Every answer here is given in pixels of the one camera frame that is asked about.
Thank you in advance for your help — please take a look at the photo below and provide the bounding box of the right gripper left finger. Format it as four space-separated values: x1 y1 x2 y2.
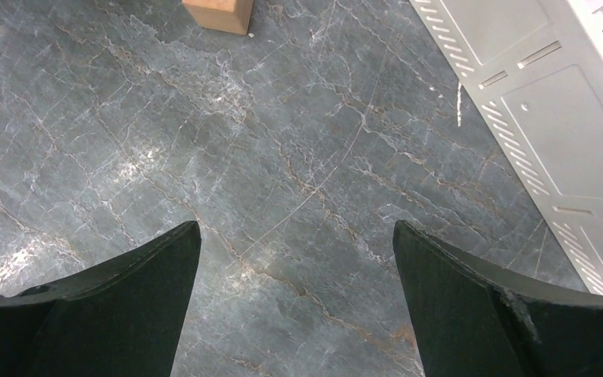
0 221 202 376

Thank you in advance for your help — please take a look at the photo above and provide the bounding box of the white file organizer rack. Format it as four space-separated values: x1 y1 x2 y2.
411 0 603 295

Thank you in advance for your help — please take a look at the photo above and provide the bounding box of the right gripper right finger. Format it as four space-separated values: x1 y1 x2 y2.
393 220 603 376

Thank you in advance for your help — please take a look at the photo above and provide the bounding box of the wooden cube block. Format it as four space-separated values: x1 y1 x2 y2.
181 0 254 35

